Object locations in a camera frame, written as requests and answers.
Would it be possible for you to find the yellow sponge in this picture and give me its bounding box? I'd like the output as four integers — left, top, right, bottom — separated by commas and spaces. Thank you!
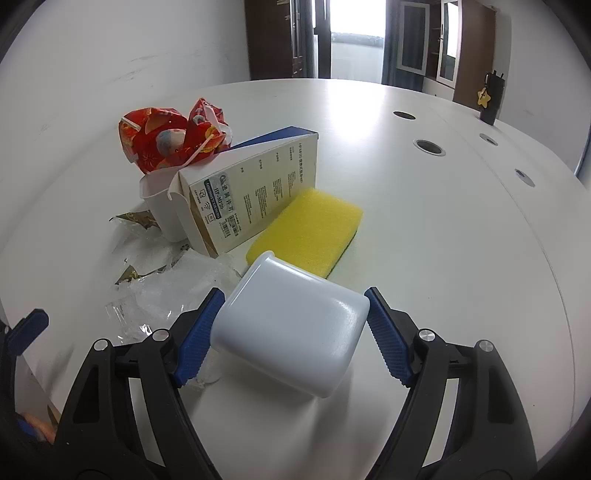
246, 187, 364, 280

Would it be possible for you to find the red patterned snack wrapper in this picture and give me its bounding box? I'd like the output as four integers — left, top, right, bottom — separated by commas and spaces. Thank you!
117, 97, 232, 174

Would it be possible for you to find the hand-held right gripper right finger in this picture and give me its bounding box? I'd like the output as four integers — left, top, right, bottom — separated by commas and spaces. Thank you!
364, 287, 539, 480

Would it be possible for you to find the clear gold-printed plastic wrapper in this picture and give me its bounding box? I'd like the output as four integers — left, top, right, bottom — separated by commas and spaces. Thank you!
108, 209, 192, 259
105, 251, 243, 388

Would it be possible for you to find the white plastic cup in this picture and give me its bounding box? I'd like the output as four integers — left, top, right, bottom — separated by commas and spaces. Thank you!
210, 250, 371, 398
140, 168, 190, 243

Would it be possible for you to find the black bottle with star charm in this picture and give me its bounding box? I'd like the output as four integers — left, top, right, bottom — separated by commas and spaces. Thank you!
478, 70, 505, 125

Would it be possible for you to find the white and blue cardboard box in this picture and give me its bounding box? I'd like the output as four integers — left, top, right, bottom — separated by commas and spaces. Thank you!
168, 126, 320, 258

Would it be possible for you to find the brown glass-door cabinet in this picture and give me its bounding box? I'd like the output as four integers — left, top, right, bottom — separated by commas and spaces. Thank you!
397, 0, 497, 109

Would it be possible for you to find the dark wooden cabinet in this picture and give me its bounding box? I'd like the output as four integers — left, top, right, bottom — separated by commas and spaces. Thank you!
245, 0, 319, 81

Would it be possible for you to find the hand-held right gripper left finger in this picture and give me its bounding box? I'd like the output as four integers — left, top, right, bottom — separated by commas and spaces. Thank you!
53, 287, 227, 480

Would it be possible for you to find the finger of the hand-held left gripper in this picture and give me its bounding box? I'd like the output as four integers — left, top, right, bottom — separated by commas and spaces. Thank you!
0, 308, 50, 359

